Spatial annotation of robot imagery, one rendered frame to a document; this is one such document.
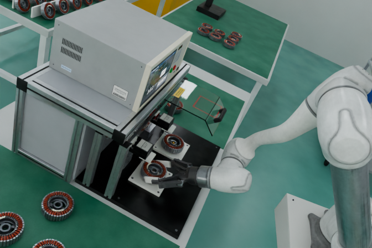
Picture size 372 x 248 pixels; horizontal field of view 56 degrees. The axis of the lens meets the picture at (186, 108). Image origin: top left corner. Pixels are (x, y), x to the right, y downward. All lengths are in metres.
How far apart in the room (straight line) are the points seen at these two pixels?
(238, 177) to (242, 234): 1.29
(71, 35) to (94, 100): 0.24
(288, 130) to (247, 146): 0.29
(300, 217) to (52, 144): 1.08
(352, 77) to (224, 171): 0.60
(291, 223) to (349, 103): 0.77
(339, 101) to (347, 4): 5.59
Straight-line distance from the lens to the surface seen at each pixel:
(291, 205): 1.67
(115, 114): 1.26
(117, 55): 1.24
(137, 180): 1.52
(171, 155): 1.68
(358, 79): 1.08
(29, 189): 1.46
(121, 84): 1.27
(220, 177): 1.38
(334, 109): 0.96
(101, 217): 1.41
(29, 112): 1.42
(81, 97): 1.30
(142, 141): 1.48
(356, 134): 0.92
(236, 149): 1.45
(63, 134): 1.37
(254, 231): 2.70
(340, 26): 6.61
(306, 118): 1.15
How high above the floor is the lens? 1.89
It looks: 33 degrees down
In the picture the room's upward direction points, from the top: 23 degrees clockwise
